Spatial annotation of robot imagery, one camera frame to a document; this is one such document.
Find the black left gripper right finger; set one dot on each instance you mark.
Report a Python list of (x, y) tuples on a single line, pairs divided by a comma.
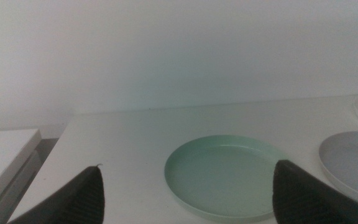
[(303, 199)]

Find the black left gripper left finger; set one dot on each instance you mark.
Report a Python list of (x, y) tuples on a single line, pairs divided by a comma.
[(79, 199)]

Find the light grey shallow bowl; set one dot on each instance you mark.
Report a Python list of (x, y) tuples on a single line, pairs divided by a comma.
[(353, 161)]

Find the pale green shallow bowl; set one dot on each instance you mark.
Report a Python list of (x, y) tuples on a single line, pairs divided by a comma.
[(222, 177)]

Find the white side table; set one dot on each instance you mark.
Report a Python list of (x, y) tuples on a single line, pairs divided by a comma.
[(2, 152)]

